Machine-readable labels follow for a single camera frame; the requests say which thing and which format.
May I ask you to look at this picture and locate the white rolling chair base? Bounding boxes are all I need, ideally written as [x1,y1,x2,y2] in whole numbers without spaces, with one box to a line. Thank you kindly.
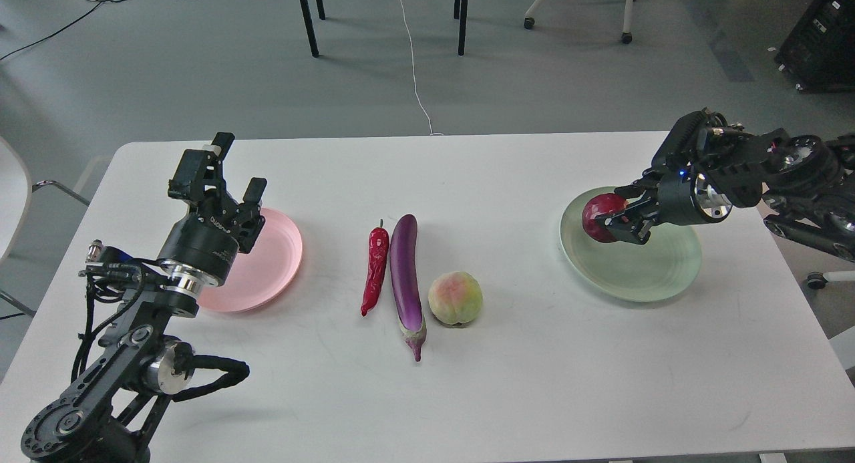
[522,0,638,45]

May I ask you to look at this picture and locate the red pomegranate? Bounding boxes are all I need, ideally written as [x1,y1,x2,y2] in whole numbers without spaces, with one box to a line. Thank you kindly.
[581,192,628,243]

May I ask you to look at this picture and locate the pink plate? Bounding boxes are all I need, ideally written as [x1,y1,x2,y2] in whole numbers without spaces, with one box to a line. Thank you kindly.
[196,208,303,313]

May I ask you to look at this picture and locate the purple eggplant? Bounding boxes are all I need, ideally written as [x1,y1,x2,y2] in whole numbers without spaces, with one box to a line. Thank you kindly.
[389,214,427,363]

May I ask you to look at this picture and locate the black table legs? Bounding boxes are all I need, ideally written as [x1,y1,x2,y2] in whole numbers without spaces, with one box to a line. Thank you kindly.
[294,0,470,59]

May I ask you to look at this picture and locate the white cable on floor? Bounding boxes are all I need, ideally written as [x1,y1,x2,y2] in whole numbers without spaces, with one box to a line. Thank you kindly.
[389,0,443,137]

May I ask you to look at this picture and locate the black equipment case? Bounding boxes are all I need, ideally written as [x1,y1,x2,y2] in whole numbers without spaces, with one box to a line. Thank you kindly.
[775,0,854,94]

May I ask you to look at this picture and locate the white chair left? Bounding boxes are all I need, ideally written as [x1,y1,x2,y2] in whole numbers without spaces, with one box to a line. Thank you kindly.
[0,138,91,318]

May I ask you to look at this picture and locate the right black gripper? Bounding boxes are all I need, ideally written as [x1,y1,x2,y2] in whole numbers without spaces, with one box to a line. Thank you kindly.
[598,168,733,245]

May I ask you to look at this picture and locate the green plate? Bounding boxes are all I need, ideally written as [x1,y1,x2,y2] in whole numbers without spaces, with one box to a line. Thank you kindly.
[558,186,702,303]

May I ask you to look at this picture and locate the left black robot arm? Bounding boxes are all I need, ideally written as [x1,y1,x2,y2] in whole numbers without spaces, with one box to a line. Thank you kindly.
[21,132,267,462]

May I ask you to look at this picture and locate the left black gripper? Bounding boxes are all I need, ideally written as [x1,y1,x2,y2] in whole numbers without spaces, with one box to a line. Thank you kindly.
[158,132,268,287]

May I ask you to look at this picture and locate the caster wheel right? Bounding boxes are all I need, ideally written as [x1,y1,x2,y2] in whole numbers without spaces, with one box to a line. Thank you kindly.
[804,269,854,291]

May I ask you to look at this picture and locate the red chili pepper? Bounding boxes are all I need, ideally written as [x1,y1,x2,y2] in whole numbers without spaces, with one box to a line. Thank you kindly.
[360,220,390,317]

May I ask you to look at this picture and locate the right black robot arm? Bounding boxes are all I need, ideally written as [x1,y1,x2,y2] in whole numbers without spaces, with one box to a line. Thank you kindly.
[582,109,853,261]

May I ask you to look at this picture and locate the green pink peach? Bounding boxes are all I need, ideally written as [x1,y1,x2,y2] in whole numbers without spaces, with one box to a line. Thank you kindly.
[427,271,484,326]

